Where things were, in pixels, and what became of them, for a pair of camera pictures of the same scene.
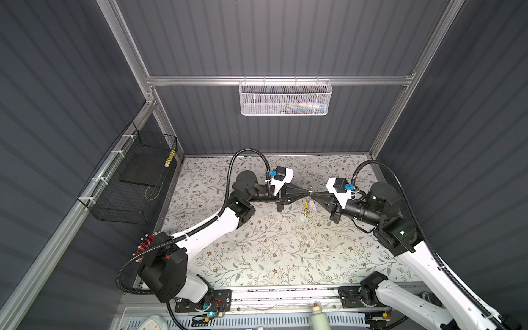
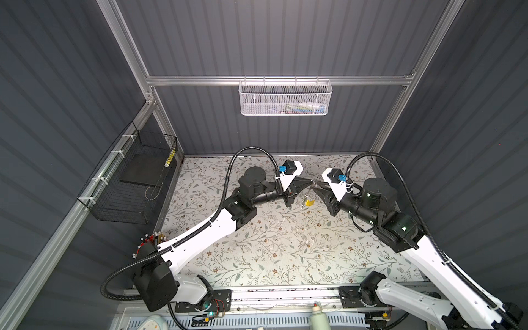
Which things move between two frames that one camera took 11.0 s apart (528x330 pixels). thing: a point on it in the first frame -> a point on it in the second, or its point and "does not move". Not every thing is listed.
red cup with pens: x=144 y=247 does not move
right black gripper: x=328 y=203 -> x=326 y=196
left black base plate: x=222 y=302 does not move
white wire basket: x=285 y=97 does not move
